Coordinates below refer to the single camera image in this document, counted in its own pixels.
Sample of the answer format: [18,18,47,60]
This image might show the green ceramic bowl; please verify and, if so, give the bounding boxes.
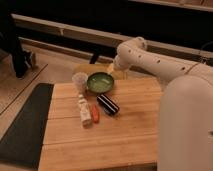
[87,72,114,94]

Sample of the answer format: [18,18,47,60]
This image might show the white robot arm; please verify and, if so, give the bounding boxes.
[113,37,213,171]

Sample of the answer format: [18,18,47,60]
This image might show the black striped case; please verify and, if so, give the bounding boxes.
[97,94,120,116]

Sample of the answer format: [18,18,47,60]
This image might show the clear plastic cup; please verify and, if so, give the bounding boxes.
[72,72,88,93]

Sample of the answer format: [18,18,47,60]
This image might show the orange carrot toy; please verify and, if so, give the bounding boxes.
[92,104,100,123]

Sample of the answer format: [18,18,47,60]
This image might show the white plastic bottle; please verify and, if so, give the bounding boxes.
[78,94,92,127]

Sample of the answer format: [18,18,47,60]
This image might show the person's dark leg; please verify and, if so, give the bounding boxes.
[0,10,35,79]

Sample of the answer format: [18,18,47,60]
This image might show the dark floor mat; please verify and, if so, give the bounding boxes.
[0,83,53,169]

